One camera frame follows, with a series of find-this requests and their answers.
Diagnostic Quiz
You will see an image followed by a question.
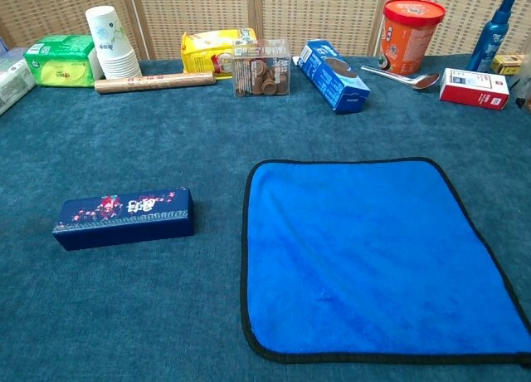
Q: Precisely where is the clear box of brown cookies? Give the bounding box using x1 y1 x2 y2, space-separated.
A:
231 39 292 98

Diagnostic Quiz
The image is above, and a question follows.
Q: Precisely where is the wooden rolling pin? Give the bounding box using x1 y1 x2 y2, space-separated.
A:
94 71 217 95

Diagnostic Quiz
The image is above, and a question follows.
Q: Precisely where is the small red white box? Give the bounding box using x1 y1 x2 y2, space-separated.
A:
438 67 510 111

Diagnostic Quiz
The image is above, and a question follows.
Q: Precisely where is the teal table mat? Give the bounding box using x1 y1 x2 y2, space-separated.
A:
0 53 531 382

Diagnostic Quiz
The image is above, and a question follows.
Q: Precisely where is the orange instant noodle tub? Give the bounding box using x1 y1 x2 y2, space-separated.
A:
378 0 447 76

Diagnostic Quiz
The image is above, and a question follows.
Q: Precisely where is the yellow cracker box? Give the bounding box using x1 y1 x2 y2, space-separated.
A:
180 27 259 81

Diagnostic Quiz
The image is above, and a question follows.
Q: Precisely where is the blue sandwich cookie box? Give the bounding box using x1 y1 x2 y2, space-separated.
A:
297 38 372 115

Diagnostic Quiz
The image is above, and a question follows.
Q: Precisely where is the metal spoon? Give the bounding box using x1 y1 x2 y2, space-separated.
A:
360 65 441 91

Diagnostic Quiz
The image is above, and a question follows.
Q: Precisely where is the woven folding screen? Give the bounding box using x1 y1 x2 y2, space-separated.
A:
0 0 531 61

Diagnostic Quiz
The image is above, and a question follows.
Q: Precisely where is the blue spray bottle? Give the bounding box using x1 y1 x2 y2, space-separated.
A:
465 0 518 73

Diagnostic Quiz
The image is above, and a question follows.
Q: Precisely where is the stack of white paper cups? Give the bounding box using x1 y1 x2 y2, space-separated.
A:
85 5 144 80

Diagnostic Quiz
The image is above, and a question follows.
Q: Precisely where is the blue folding glasses case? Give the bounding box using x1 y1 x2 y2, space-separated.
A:
52 186 195 252

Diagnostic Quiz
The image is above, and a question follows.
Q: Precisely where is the clear bag of cookies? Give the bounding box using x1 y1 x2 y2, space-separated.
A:
514 72 531 111

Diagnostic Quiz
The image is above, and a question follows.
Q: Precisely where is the small yellow brown box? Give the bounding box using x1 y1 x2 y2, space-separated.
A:
490 53 526 76

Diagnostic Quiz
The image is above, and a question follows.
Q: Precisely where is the pastel tissue multipack box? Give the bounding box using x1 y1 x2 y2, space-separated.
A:
0 58 37 116

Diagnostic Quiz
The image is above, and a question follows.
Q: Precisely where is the blue cloth with black edge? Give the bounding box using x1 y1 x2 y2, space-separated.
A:
240 156 531 366

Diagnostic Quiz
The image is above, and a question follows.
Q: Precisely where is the large blue white tissue pack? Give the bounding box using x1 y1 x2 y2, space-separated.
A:
0 39 24 71

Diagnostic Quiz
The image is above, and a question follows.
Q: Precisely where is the green tissue box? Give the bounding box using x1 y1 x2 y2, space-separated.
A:
23 33 104 88

